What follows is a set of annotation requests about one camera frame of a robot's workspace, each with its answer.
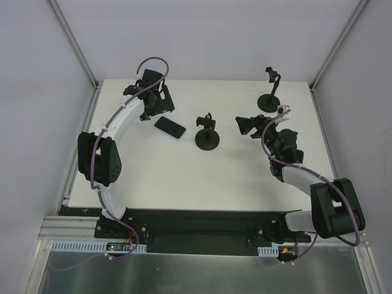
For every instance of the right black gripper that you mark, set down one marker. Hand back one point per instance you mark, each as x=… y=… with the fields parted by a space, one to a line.
x=255 y=125

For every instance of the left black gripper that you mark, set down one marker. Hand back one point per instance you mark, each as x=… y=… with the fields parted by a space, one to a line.
x=165 y=102

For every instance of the blue case smartphone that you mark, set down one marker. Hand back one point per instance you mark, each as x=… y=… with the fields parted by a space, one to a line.
x=170 y=128

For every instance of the black phone stand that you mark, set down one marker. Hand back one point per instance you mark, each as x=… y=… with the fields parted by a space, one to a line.
x=269 y=102
x=207 y=139

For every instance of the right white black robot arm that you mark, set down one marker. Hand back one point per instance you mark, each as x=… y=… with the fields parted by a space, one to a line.
x=335 y=208

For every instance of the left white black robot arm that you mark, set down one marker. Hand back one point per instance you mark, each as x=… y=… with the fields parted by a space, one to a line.
x=98 y=156

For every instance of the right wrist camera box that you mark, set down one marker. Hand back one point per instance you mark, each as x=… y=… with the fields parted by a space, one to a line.
x=283 y=113

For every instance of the left aluminium frame post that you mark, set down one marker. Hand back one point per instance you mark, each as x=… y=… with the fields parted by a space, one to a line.
x=72 y=41

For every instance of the aluminium frame post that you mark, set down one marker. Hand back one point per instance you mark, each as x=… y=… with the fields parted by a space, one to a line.
x=72 y=41
x=349 y=25

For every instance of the right white cable duct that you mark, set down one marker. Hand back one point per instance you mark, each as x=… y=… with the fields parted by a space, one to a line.
x=272 y=251

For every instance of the white cable duct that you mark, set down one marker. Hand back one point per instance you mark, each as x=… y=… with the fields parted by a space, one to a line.
x=272 y=251
x=97 y=247

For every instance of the right aluminium frame post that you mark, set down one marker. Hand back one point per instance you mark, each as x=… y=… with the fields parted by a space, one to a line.
x=349 y=25

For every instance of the left white cable duct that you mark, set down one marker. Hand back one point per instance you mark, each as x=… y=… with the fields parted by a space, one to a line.
x=97 y=247

